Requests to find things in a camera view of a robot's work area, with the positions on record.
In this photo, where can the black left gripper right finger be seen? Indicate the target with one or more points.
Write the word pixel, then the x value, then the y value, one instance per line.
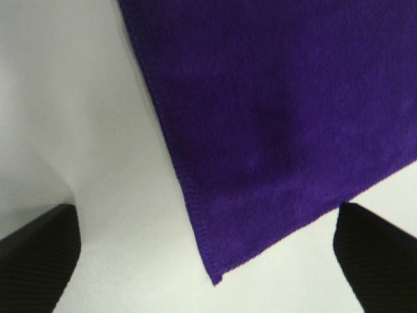
pixel 377 258

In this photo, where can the purple towel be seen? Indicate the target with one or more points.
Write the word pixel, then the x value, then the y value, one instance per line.
pixel 276 112

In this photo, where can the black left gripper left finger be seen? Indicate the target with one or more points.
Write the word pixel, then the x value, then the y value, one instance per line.
pixel 37 261

